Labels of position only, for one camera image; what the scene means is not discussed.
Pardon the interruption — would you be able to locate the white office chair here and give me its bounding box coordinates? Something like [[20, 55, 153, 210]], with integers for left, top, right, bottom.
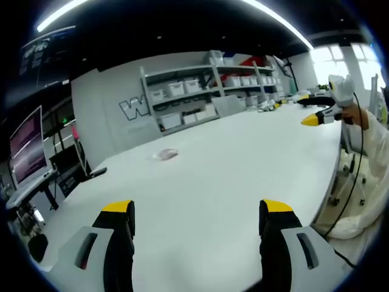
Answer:
[[331, 133, 370, 207]]

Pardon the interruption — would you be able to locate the clear resealable bag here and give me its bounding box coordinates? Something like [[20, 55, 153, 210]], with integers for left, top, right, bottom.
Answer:
[[145, 148, 182, 162]]

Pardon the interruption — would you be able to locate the grey metal shelving unit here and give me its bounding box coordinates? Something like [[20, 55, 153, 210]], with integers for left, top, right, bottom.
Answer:
[[139, 50, 286, 136]]

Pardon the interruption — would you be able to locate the ceiling light strip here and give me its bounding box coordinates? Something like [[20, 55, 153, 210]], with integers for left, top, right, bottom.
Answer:
[[243, 0, 315, 51], [36, 0, 92, 33]]

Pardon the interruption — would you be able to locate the row of white storage bins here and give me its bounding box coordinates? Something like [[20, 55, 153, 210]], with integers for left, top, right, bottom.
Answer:
[[148, 50, 285, 127]]

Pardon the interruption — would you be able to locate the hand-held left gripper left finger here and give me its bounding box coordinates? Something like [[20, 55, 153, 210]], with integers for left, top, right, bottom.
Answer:
[[50, 200, 136, 292]]

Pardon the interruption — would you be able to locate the grey standing desk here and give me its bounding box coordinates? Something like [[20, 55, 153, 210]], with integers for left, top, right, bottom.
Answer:
[[5, 169, 60, 210]]

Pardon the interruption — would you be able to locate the computer monitor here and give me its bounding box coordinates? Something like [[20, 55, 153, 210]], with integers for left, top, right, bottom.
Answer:
[[8, 105, 49, 187]]

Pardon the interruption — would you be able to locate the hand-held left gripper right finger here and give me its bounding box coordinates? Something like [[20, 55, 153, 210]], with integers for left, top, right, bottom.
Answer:
[[258, 199, 344, 292]]

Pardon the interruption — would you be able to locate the black tripod stand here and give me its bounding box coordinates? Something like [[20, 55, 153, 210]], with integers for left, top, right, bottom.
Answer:
[[272, 54, 300, 89]]

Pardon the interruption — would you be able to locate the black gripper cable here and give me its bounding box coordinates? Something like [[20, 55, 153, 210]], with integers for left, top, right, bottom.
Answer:
[[322, 91, 365, 270]]

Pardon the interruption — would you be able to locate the person's right hand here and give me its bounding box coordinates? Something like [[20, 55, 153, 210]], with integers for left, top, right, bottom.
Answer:
[[339, 103, 369, 126]]

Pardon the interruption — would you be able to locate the person's white clothing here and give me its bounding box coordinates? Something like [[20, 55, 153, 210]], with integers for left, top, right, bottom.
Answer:
[[309, 170, 388, 241]]

